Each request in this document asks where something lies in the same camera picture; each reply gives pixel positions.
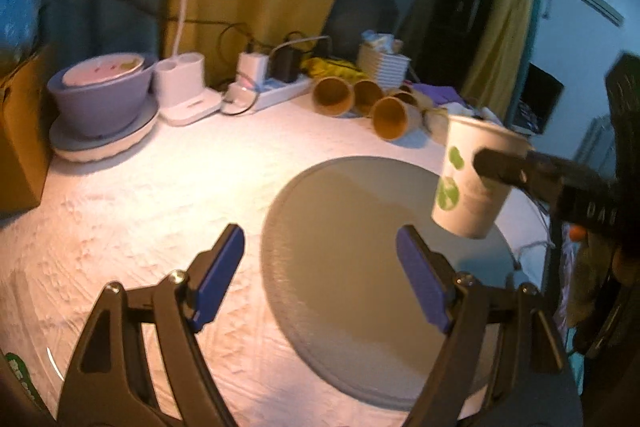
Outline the yellow snack packet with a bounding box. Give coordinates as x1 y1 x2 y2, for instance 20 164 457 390
302 57 368 83

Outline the white desk lamp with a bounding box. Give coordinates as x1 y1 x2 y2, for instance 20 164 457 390
127 0 279 128

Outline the purple bowl with pink lid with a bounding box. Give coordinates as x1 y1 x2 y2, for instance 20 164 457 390
47 52 157 138

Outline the white power strip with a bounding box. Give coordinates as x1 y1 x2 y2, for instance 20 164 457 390
220 75 311 116

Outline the black power adapter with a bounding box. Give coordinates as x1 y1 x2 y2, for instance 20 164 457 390
270 46 304 83

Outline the black monitor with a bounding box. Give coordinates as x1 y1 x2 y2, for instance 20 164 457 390
512 63 564 135

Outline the brown printed paper cup front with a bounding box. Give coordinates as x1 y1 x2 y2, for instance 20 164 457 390
371 96 422 141

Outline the white scalloped plate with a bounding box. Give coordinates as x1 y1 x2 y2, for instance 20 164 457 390
49 94 160 164

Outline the yellow curtain right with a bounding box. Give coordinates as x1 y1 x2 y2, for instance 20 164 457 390
462 0 539 120

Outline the brown cardboard box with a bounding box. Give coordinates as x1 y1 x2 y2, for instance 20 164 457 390
0 46 58 217

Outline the brown paper cup rightmost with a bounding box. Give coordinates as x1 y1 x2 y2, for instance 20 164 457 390
423 107 449 145

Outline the white paper cup green print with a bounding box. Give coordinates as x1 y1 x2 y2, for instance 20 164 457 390
432 116 530 239

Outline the purple notebook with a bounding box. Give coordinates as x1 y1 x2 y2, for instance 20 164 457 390
412 83 465 106

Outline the brown paper cup leftmost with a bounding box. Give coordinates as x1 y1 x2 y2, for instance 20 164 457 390
311 77 355 117

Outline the round grey mat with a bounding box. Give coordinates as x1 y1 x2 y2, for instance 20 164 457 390
260 156 514 411

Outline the black cable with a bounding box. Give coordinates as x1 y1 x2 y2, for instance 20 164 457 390
39 0 334 115

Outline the white lattice basket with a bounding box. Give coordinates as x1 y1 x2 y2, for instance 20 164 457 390
356 30 410 90

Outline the white USB charger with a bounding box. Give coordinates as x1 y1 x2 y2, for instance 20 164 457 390
235 52 269 89

